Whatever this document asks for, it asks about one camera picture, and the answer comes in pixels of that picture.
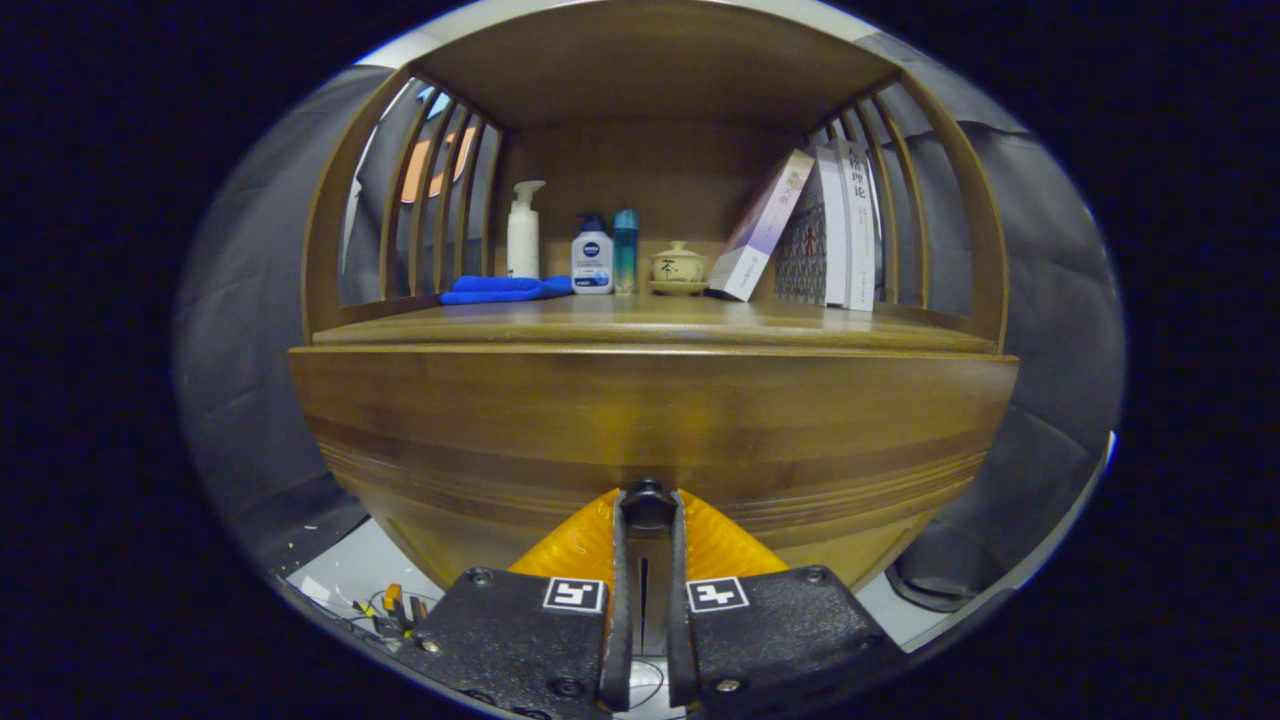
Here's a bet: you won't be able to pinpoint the dark drawer knob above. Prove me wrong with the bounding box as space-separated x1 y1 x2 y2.
622 478 679 531

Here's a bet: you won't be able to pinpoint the purple and white book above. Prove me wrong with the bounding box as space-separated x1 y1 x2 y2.
706 148 817 303

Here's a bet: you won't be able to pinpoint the wooden drawer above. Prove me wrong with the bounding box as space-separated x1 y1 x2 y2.
288 343 1021 591

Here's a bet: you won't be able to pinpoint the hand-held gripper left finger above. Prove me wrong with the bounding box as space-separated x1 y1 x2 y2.
395 488 633 716

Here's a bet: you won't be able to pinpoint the orange and yellow cable connectors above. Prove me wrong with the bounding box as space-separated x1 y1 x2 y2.
350 583 431 641

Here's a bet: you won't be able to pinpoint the wooden countertop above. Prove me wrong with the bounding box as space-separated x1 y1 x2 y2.
312 292 1001 353

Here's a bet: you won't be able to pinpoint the wooden cabinet with slatted shelf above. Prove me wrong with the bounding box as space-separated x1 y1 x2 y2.
288 0 1021 591

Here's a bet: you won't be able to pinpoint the white pump bottle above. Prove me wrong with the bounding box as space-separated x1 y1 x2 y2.
506 180 547 280

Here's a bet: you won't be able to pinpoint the blue folded cloth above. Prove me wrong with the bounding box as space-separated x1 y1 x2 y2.
439 275 575 306

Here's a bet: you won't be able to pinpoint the white book with dark lettering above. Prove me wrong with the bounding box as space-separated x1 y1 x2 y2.
838 138 881 312

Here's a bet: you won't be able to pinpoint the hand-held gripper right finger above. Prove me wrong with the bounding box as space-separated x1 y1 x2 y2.
668 488 906 719

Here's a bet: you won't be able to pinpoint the patterned cover book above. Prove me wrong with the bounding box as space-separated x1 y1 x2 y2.
775 145 851 308

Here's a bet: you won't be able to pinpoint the white bottle with blue cap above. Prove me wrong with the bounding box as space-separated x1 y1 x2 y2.
570 212 615 296

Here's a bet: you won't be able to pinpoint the black cable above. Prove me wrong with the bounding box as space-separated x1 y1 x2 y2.
630 658 669 713

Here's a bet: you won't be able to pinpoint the slim teal bottle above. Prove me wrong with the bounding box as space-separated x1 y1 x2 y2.
612 208 640 295

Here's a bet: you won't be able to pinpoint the black backdrop cloth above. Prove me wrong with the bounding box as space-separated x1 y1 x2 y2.
175 30 1126 611

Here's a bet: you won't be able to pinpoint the cream lidded teacup with saucer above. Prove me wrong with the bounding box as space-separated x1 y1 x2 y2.
647 240 711 297

